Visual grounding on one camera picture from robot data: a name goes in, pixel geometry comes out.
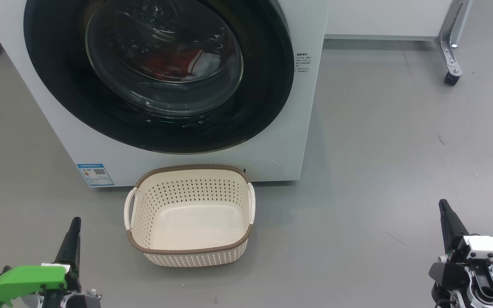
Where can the white front-load washing machine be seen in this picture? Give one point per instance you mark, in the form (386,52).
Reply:
(37,107)

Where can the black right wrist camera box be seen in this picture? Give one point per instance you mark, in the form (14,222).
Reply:
(447,276)

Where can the metal stand leg with caster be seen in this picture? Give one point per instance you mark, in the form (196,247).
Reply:
(448,47)

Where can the white board panel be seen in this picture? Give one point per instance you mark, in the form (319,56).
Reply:
(379,17)

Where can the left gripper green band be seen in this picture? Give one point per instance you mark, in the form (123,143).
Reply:
(24,280)

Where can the red and white garment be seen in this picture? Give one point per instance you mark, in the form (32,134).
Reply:
(165,64)

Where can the cream perforated basket brown rim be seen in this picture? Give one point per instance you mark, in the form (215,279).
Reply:
(191,222)

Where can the round black glass washer door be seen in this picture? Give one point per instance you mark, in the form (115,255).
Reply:
(66,85)

